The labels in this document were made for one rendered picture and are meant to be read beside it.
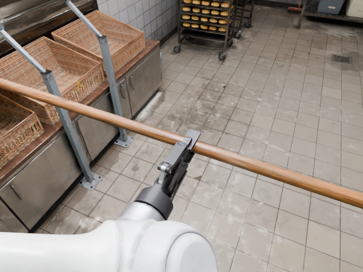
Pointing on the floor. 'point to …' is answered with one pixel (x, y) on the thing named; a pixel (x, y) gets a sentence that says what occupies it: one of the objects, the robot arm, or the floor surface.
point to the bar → (89, 178)
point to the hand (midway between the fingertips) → (189, 145)
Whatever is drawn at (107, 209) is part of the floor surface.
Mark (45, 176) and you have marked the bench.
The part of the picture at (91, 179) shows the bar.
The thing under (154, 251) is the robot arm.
